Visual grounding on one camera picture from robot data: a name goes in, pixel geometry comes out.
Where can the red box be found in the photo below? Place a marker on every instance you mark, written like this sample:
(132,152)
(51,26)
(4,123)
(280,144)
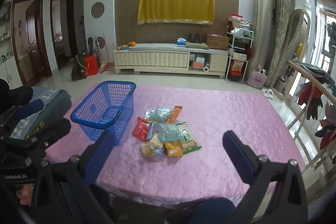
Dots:
(237,17)

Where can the brown wooden door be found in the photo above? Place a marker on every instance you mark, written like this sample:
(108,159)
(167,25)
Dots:
(31,37)

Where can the green folded mat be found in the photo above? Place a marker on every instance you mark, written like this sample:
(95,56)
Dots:
(197,45)

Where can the orange yellow packet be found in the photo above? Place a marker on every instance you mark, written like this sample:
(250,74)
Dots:
(173,149)

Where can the white green packet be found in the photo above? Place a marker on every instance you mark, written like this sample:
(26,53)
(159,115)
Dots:
(187,134)

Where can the yellow cloth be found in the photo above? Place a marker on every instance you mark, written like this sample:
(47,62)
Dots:
(176,6)

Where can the patterned curtain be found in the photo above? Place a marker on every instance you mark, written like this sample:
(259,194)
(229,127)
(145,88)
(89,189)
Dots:
(279,16)

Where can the red paper bag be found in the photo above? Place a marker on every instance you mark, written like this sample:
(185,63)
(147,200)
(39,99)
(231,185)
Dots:
(91,65)

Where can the arched standing mirror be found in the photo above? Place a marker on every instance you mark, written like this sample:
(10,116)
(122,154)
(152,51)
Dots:
(295,29)

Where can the red foil packet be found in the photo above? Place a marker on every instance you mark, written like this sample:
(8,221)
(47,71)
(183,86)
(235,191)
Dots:
(140,129)

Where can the blue plastic basket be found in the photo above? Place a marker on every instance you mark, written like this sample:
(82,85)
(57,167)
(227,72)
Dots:
(78,116)

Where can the orange box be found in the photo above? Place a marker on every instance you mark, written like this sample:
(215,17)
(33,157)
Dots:
(196,64)

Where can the wooden drying rack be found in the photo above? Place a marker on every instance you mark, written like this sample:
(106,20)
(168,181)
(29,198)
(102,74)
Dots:
(294,65)

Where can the small brown wall disc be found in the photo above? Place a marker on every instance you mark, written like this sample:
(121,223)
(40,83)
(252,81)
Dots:
(102,44)

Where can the black bag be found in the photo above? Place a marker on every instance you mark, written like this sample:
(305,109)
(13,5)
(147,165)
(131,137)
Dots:
(78,69)

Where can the blue tissue box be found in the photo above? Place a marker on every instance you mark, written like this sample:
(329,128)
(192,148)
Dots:
(182,41)

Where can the silver mop pole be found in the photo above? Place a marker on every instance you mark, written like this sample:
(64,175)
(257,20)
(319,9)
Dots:
(97,43)

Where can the white wall cabinet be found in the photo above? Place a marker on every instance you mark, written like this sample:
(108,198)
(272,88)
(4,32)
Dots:
(6,71)

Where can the paper towel roll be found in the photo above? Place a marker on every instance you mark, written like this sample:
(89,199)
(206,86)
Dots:
(206,69)

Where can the brown doorway frame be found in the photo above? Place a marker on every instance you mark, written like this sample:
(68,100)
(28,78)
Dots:
(72,29)

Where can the large brown wall disc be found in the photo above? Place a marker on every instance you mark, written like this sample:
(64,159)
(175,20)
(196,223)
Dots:
(97,10)

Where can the bun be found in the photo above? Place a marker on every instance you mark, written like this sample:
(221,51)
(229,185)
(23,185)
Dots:
(151,150)

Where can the silver standing air conditioner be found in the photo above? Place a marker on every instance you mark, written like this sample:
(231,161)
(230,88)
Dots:
(261,29)

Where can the broom with dustpan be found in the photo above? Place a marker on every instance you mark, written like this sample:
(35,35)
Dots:
(106,66)

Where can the cardboard box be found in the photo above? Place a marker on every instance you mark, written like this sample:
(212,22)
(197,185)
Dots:
(217,42)

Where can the blue tray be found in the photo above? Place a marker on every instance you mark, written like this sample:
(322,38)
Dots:
(126,48)

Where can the white slipper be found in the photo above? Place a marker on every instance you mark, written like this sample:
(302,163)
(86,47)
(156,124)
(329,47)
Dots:
(270,94)
(264,91)

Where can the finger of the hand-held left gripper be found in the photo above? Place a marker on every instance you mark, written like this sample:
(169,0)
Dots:
(59,129)
(31,109)

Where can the white TV cabinet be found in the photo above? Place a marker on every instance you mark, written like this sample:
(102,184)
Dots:
(147,58)

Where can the dark cloth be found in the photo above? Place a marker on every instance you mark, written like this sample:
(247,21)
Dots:
(315,70)

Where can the red hanging clothes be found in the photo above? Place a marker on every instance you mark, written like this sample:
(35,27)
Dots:
(309,98)

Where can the silver blue candy bag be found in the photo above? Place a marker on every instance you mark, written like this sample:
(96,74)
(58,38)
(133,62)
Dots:
(160,113)
(168,132)

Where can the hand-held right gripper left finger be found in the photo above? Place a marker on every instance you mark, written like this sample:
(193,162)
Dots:
(105,153)

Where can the teal box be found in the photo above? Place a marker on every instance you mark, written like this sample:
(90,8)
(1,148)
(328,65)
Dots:
(200,59)

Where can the white shelf rack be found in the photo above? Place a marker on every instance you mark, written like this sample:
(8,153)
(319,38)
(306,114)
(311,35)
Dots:
(229,56)

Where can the printed food box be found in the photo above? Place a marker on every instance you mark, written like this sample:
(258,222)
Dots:
(238,65)

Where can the pink bag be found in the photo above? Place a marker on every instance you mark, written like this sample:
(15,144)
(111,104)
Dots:
(257,79)

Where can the person's dark blue trousers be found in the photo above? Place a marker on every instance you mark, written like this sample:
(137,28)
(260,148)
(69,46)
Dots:
(210,212)

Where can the orange bar wrapper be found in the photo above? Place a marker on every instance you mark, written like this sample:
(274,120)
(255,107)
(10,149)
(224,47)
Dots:
(175,112)

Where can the person's left hand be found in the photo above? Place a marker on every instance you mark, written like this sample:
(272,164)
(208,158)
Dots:
(25,192)

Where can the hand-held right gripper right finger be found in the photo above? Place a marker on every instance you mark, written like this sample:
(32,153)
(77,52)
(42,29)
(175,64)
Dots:
(236,150)

